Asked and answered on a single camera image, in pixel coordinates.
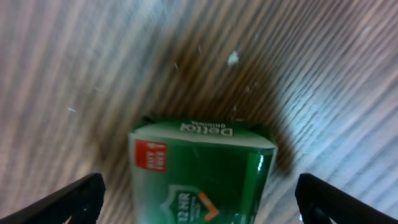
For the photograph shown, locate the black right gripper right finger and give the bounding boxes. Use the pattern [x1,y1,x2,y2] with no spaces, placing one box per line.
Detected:
[295,173,395,224]

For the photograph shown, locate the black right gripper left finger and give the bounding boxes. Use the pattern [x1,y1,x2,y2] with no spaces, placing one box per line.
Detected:
[1,173,106,224]

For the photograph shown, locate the green soap box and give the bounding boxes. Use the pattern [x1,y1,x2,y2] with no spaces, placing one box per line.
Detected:
[129,117,277,224]

